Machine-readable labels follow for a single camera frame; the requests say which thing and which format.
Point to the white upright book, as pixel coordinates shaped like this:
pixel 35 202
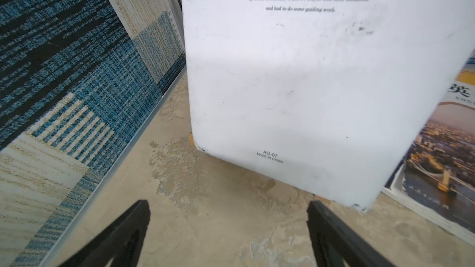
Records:
pixel 324 95

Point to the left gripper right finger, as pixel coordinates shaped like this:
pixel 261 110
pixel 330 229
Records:
pixel 335 244

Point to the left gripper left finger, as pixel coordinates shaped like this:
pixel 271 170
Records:
pixel 118 245

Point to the English textbook with city photo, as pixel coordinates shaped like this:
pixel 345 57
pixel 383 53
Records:
pixel 436 177

